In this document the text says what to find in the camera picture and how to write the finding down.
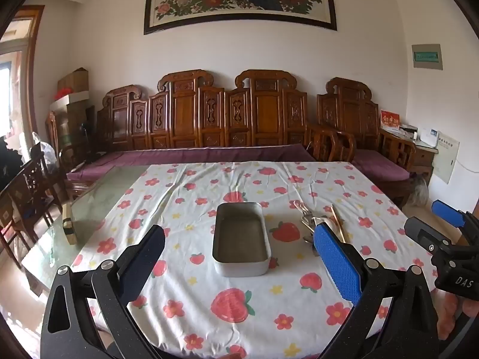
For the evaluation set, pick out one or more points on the long purple sofa cushion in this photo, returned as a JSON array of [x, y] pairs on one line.
[[194, 157]]

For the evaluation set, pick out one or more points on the red desk calendar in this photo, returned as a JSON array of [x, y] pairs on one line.
[[390, 120]]

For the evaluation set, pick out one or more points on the green wall box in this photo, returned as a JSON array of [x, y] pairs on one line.
[[426, 57]]

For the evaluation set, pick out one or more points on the dark wooden chair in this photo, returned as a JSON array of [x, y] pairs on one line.
[[26, 198]]

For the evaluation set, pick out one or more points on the white tabletop device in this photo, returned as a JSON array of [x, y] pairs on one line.
[[429, 137]]

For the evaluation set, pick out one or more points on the grey fluffy duster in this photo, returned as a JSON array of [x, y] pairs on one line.
[[418, 190]]

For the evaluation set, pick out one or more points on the white plastic spoon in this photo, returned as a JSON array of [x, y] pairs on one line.
[[325, 220]]

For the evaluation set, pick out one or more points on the wooden door frame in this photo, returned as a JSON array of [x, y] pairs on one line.
[[32, 63]]

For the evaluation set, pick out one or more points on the brown cardboard box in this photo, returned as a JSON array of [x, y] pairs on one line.
[[75, 80]]

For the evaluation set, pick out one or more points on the rectangular metal tin box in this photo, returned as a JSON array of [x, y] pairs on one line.
[[239, 239]]

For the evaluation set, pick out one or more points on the dark cabinet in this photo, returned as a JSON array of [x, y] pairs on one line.
[[73, 127]]

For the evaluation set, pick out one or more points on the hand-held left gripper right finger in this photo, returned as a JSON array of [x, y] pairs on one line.
[[336, 265]]

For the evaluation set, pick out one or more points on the white wall panel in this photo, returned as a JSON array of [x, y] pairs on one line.
[[446, 157]]

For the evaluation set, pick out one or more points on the floral strawberry tablecloth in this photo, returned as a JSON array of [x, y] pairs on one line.
[[194, 194]]

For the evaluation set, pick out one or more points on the clear plastic bag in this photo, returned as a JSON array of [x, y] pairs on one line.
[[48, 153]]

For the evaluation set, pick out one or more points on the white box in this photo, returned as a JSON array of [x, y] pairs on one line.
[[73, 99]]

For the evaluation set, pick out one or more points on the small wooden block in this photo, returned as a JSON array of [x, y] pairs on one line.
[[69, 224]]

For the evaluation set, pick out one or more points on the metal spoon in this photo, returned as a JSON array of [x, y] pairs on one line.
[[310, 226]]

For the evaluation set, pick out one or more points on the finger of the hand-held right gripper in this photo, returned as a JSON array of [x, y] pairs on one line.
[[447, 211], [424, 232]]

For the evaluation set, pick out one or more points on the framed floral painting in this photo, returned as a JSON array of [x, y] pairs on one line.
[[239, 0]]

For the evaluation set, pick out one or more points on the wooden side table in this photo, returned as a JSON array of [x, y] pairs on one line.
[[424, 157]]

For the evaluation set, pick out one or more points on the long carved wooden sofa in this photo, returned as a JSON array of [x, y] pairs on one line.
[[209, 116]]

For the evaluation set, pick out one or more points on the purple armchair cushion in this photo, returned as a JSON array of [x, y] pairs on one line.
[[380, 166]]

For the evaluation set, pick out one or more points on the carved wooden armchair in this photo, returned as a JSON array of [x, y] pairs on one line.
[[351, 116]]

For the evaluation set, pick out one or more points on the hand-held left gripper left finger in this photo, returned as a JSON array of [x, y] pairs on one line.
[[144, 260]]

